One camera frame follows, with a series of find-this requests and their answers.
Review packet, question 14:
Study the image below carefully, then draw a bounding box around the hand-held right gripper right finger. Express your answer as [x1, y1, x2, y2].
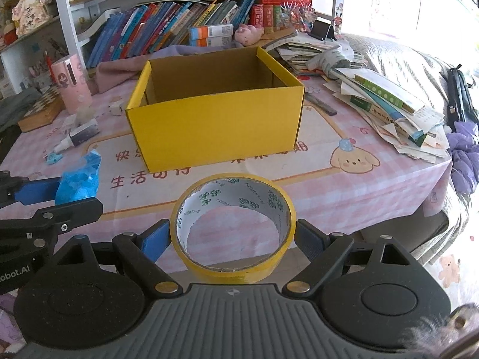
[282, 219, 416, 296]

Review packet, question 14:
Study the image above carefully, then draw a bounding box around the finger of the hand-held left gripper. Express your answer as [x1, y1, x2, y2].
[0, 171, 62, 208]
[0, 198, 103, 249]

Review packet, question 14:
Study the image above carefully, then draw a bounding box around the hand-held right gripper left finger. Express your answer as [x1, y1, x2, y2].
[52, 219, 184, 296]

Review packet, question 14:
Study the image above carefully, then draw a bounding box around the blue plastic bag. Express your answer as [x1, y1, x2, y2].
[55, 150, 102, 204]

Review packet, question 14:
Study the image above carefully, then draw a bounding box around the yellow tape roll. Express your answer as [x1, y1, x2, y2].
[169, 174, 298, 284]

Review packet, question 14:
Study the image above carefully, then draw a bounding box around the yellow cardboard box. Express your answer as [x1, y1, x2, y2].
[125, 47, 305, 174]

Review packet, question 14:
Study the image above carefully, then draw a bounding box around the pink cylindrical container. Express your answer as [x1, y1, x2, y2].
[50, 54, 93, 116]

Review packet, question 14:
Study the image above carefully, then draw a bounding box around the pink checked printed tablecloth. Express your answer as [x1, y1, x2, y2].
[0, 71, 453, 281]

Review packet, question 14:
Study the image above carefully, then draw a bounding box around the wooden chessboard box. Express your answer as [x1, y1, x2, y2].
[17, 86, 64, 133]

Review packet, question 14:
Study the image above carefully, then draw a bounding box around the dark flat bar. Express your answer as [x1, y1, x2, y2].
[304, 93, 338, 116]

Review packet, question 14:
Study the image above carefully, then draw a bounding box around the pile of papers and booklets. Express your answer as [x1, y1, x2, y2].
[277, 34, 451, 163]

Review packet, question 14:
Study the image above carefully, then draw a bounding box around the grey fuzzy garment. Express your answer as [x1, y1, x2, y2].
[398, 304, 479, 359]

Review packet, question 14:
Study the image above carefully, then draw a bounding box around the white shelving unit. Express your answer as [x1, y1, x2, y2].
[0, 0, 345, 98]

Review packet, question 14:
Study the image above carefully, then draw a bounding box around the grey patterned rolled cloth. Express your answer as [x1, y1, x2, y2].
[307, 45, 354, 79]

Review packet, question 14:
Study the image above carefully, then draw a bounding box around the row of blue-spined books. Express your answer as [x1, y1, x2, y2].
[84, 0, 259, 70]

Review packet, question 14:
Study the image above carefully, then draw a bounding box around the brown cardboard sheet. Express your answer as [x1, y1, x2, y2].
[258, 30, 300, 51]

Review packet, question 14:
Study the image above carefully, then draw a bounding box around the orange and white carton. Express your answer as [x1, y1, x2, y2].
[188, 24, 233, 39]
[191, 36, 233, 47]

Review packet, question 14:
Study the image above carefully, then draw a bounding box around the grey patterned bed quilt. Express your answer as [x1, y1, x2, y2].
[342, 34, 479, 307]

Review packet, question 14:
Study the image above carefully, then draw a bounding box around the black phone stand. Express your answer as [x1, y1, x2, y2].
[310, 20, 336, 41]

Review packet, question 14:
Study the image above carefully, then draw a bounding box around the pink pig plush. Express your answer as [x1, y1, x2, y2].
[234, 23, 263, 44]

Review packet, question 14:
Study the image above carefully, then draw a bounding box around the colourful patterned packet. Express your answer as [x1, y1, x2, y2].
[281, 2, 317, 32]

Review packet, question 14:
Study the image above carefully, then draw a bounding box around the red standing book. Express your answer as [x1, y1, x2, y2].
[250, 4, 264, 31]

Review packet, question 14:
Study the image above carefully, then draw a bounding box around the black strap bag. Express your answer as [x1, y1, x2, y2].
[447, 65, 479, 124]

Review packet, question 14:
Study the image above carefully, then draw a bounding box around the wall poster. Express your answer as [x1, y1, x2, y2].
[369, 0, 423, 34]

